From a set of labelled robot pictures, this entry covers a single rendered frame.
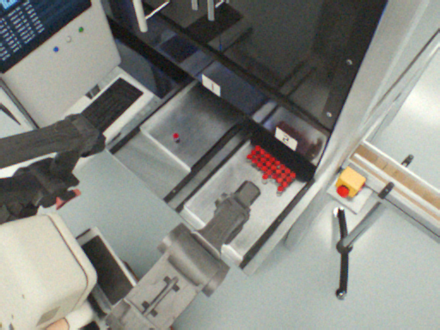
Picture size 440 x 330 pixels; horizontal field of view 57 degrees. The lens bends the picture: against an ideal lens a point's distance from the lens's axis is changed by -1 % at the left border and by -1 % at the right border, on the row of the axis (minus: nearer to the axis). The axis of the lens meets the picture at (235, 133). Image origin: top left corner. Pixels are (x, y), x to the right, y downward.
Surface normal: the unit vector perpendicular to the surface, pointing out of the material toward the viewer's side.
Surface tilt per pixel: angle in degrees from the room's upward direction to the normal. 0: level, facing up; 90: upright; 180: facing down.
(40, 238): 42
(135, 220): 0
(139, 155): 0
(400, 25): 90
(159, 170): 0
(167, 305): 17
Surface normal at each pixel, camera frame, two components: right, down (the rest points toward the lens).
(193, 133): 0.01, -0.50
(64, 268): 0.52, -0.74
